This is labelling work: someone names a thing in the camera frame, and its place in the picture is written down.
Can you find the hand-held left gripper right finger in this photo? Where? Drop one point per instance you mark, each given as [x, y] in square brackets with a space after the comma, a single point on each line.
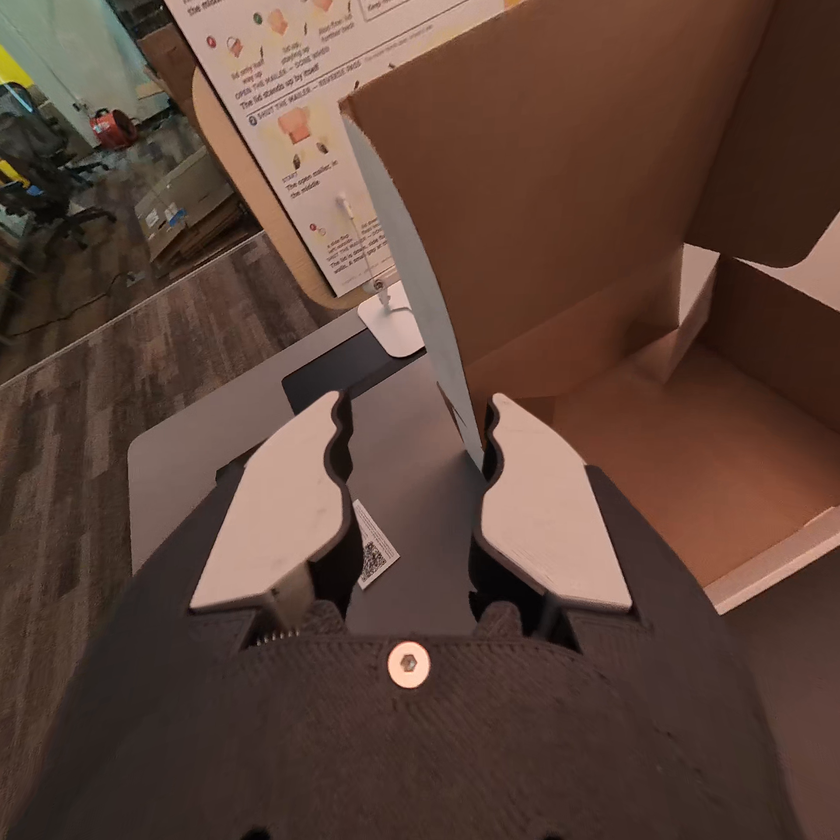
[544, 499]

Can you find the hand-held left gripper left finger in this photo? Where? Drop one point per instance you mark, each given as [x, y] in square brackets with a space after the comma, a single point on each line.
[275, 512]

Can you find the brown cardboard box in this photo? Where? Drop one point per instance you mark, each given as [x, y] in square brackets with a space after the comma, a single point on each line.
[558, 197]

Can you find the white paper label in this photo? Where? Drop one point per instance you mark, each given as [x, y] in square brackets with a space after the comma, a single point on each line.
[375, 548]

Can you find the white poster stand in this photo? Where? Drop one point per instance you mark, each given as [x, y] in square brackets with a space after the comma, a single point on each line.
[394, 328]

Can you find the stack of flattened cardboard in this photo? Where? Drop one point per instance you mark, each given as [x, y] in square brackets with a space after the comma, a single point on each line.
[190, 210]

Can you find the beige rounded board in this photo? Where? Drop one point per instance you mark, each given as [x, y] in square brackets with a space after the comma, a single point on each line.
[236, 170]

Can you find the white instruction poster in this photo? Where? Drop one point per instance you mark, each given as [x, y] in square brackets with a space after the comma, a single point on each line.
[289, 131]

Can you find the black office chair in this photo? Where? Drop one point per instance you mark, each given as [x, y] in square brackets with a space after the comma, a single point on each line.
[39, 177]

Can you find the red floor fan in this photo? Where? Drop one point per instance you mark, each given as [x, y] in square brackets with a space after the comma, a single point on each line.
[111, 128]

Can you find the small brown cardboard carton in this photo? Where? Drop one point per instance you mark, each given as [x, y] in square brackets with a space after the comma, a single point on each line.
[164, 62]

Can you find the yellow object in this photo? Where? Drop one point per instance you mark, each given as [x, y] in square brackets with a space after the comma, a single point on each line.
[10, 72]

